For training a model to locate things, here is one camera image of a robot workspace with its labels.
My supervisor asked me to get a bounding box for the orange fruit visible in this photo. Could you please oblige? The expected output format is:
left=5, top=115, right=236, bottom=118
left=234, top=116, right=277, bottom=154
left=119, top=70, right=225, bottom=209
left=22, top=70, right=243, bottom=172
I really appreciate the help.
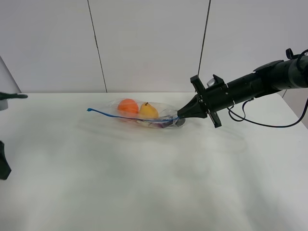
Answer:
left=117, top=99, right=139, bottom=117

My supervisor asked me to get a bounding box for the dark purple fruit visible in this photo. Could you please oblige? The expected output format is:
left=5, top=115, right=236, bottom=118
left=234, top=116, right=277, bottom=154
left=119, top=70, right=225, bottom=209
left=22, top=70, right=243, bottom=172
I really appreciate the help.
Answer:
left=149, top=118, right=186, bottom=128

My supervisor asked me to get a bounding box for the black right camera cable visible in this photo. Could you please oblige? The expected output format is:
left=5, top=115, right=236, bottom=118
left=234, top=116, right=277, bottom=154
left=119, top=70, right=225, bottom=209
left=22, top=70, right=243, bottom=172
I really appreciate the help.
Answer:
left=227, top=98, right=308, bottom=128

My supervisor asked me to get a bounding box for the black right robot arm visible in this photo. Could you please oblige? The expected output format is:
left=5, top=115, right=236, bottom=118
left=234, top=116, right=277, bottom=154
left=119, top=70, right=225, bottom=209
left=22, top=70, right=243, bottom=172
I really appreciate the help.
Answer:
left=177, top=49, right=308, bottom=128

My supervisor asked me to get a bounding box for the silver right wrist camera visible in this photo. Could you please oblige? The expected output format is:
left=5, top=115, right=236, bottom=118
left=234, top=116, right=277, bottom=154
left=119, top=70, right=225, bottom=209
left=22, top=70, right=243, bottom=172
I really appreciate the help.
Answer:
left=207, top=75, right=225, bottom=90

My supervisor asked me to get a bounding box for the yellow pear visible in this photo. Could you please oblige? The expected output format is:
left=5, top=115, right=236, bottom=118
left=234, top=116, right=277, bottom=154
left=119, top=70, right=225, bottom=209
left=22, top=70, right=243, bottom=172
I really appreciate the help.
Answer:
left=138, top=102, right=159, bottom=120

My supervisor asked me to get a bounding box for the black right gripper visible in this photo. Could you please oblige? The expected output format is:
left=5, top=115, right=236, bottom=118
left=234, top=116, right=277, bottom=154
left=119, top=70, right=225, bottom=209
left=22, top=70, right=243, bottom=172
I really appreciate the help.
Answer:
left=177, top=75, right=234, bottom=128

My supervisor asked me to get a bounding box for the clear zip bag blue seal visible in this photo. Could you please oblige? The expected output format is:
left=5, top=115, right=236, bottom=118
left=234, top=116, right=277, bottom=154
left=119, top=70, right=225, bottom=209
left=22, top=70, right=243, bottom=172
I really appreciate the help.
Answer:
left=87, top=98, right=186, bottom=128

